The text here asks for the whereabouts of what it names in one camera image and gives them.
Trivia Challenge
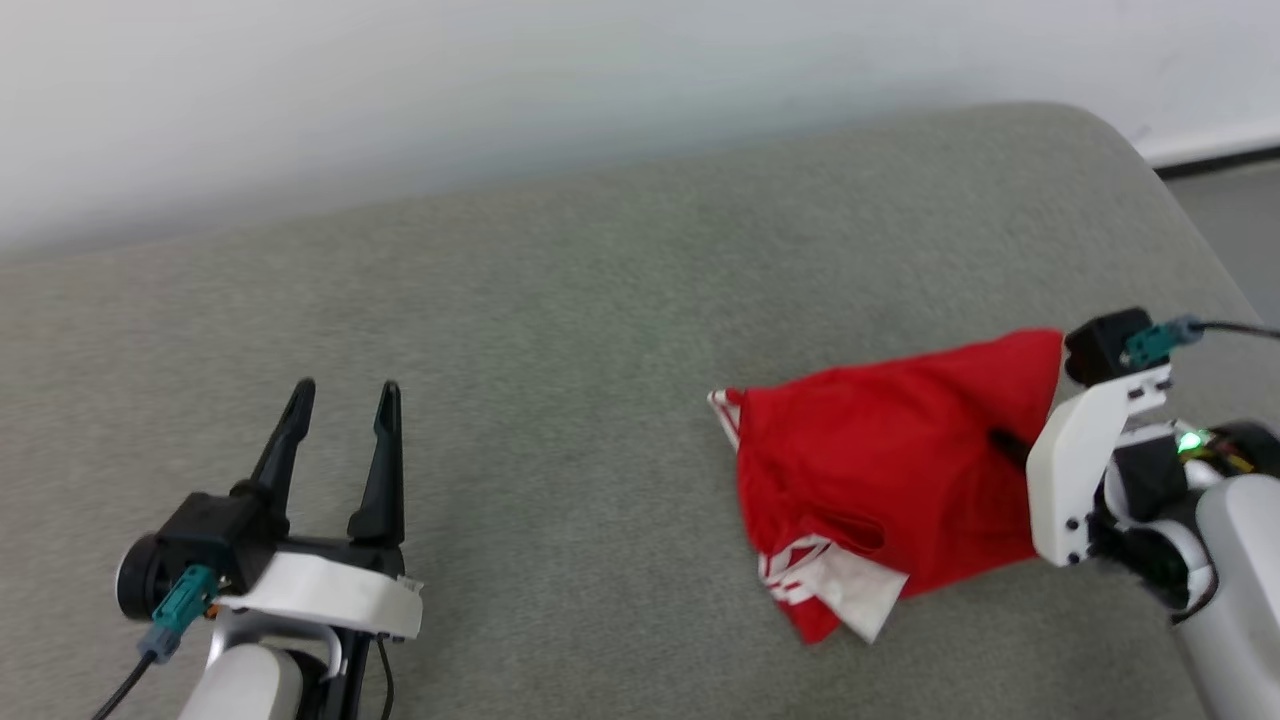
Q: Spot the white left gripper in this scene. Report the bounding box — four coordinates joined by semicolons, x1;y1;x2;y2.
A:
215;377;424;641

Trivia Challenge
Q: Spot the grey fabric sofa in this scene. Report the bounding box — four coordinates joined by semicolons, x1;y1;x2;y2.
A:
0;100;1280;720

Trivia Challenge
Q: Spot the thin black cable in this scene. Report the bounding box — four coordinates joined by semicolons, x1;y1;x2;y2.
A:
374;638;397;720

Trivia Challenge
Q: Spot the red and white garment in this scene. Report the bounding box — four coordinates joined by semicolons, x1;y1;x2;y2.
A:
707;328;1066;646

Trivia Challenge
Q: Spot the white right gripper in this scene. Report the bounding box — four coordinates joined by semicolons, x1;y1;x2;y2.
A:
987;364;1174;568

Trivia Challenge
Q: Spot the black cable with teal plug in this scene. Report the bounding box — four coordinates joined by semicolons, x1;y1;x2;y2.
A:
92;565;219;720
1122;315;1280;369

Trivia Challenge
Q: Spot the wall baseboard strip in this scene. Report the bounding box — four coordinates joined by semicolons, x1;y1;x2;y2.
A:
1138;122;1280;181

